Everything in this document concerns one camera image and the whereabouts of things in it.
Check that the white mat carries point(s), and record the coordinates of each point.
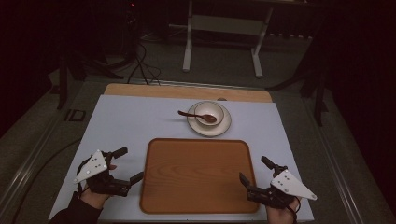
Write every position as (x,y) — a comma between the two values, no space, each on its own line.
(124,130)

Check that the wooden tray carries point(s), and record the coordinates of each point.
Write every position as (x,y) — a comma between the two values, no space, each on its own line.
(198,176)

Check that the white metal stand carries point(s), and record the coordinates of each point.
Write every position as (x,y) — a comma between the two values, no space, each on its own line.
(225,34)

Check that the white bowl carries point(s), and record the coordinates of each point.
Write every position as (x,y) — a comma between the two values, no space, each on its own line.
(209,112)

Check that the brown wooden spoon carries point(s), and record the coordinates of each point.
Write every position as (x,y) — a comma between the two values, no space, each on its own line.
(199,116)

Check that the black stand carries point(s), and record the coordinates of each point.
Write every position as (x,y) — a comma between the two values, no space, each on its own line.
(67,71)
(311,81)

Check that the person's left hand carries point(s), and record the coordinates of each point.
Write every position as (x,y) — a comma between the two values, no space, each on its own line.
(97,193)

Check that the person's right hand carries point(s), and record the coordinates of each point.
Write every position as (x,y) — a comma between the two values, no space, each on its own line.
(282,214)

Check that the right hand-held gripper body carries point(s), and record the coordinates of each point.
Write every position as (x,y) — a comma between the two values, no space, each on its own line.
(281,189)

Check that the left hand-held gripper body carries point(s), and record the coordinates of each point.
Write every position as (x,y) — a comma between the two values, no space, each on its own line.
(97,174)

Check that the white plate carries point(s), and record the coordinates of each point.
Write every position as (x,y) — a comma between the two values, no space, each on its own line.
(209,119)

